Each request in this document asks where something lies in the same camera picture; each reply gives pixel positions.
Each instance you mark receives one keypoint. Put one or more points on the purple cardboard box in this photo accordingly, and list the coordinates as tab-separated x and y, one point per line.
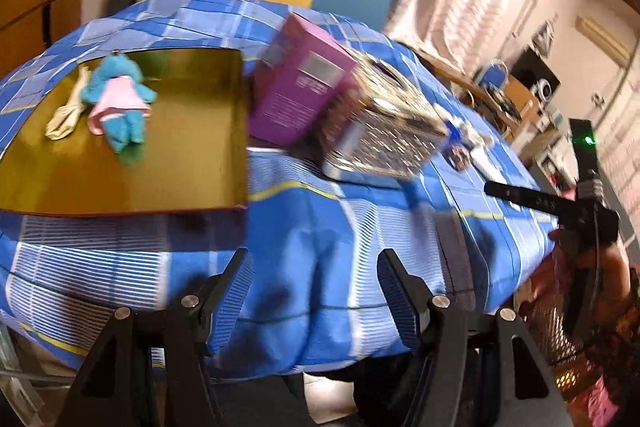
295	92

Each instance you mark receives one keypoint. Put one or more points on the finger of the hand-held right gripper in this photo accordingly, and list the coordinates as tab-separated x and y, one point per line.
525	196

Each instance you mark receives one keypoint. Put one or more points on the gold tray box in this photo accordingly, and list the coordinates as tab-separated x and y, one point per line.
175	157

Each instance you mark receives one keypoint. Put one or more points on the small blue item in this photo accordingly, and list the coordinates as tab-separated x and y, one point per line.
454	132

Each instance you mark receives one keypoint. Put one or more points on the red patterned clothing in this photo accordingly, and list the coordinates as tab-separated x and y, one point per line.
615	357

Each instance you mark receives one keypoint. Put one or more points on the clear plastic bin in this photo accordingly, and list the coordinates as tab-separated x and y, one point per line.
25	387

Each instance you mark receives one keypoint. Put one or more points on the silver patterned box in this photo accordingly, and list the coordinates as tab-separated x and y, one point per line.
385	132

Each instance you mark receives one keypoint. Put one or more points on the wall air conditioner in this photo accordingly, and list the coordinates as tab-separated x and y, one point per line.
602	38

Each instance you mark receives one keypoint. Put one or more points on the black monitor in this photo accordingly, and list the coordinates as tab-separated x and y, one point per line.
532	69

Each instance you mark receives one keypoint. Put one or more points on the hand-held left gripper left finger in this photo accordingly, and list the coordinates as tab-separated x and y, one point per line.
229	304

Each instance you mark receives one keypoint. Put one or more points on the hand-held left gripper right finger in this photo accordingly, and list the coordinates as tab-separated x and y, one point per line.
401	304

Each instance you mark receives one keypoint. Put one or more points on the blue plaid bed sheet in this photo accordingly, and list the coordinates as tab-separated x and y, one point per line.
325	232

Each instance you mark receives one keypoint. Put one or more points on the white printed packet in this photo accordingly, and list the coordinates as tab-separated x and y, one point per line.
484	161

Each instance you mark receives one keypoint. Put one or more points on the small dark item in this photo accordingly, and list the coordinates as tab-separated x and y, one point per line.
458	158

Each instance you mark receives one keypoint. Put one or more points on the wooden desk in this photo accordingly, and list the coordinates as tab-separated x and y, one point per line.
520	99

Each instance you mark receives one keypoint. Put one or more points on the blue plush toy pink dress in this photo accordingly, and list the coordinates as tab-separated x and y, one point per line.
117	99

